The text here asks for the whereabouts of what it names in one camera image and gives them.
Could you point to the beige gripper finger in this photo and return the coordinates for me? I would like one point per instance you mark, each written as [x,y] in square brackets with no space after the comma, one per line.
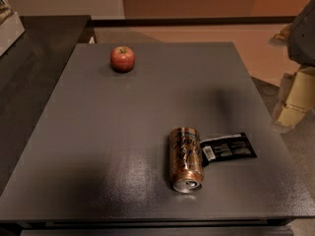
[296,97]

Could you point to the orange soda can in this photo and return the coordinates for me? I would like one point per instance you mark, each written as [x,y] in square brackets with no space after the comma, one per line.
[186,170]

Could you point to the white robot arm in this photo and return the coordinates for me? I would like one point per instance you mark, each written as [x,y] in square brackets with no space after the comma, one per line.
[299,38]

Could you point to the black snack packet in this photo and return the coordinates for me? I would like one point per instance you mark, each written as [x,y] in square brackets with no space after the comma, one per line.
[224,148]

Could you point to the red apple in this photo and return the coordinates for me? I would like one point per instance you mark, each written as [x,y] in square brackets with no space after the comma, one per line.
[122,59]

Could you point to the dark side counter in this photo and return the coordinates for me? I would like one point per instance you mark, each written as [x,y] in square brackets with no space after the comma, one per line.
[29,71]

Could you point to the white box on counter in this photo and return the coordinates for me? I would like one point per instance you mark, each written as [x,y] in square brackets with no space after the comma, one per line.
[11,27]

